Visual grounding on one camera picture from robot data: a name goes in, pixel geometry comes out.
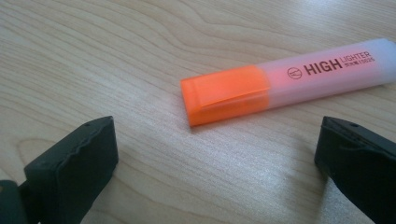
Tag orange highlighter pen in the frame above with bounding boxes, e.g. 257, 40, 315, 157
179, 37, 396, 128

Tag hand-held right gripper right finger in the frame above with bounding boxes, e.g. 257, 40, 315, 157
314, 116, 396, 224

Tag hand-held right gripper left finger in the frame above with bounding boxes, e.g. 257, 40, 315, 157
23, 116, 120, 224

